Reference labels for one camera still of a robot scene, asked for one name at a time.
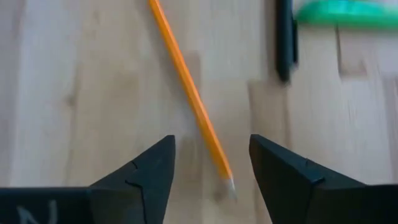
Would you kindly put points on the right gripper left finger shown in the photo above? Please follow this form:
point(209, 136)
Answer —
point(146, 186)

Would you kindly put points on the green marker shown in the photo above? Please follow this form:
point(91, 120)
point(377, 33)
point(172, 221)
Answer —
point(348, 15)

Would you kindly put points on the yellow pencil with red eraser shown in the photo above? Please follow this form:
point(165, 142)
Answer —
point(189, 87)

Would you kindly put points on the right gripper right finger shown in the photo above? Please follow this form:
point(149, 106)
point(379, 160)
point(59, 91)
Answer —
point(286, 186)

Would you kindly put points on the thin black pen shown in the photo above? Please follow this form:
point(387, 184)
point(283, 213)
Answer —
point(284, 40)

